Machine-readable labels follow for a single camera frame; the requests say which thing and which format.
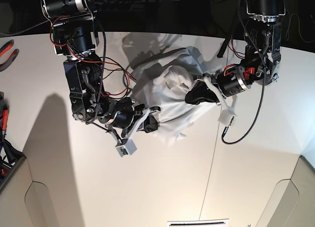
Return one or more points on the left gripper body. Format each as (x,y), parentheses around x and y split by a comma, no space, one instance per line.
(233,80)

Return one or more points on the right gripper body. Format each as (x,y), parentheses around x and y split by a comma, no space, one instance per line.
(124,116)

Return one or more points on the white t-shirt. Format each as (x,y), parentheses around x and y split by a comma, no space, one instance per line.
(163,80)

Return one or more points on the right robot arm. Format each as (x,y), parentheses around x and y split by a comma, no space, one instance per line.
(73,33)

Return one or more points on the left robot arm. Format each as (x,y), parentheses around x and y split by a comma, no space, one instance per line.
(261,60)

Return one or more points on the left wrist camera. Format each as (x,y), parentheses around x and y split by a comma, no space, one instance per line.
(226,117)

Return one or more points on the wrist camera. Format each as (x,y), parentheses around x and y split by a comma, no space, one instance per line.
(226,117)
(126,147)

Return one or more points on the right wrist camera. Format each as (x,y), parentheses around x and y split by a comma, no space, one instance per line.
(126,147)

